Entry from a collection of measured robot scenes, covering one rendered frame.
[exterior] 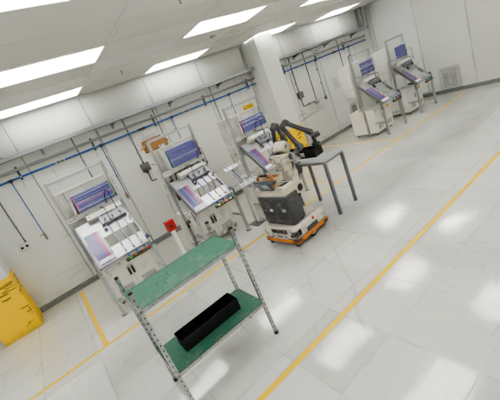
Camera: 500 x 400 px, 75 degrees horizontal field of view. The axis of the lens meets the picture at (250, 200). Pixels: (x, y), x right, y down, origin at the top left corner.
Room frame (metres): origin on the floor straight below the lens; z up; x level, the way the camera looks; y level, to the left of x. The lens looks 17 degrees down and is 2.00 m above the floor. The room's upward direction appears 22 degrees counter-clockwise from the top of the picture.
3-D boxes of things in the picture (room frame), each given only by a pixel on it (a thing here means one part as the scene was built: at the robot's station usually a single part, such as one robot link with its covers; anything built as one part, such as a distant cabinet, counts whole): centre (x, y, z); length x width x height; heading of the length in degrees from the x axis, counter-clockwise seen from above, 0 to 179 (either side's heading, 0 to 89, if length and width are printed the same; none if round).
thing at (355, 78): (7.84, -3.50, 0.95); 1.36 x 0.82 x 1.90; 30
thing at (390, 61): (8.55, -4.77, 0.95); 1.36 x 0.82 x 1.90; 30
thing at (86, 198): (4.63, 2.09, 0.95); 1.35 x 0.82 x 1.90; 30
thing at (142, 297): (2.42, 0.71, 0.55); 0.91 x 0.46 x 1.10; 120
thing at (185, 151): (5.26, 0.71, 1.52); 0.51 x 0.13 x 0.27; 120
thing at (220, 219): (5.33, 0.82, 0.31); 0.70 x 0.65 x 0.62; 120
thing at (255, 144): (5.91, -0.54, 0.65); 1.01 x 0.73 x 1.29; 30
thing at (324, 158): (4.62, -1.09, 0.40); 0.70 x 0.45 x 0.80; 35
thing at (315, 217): (4.18, -0.46, 0.16); 0.67 x 0.64 x 0.25; 125
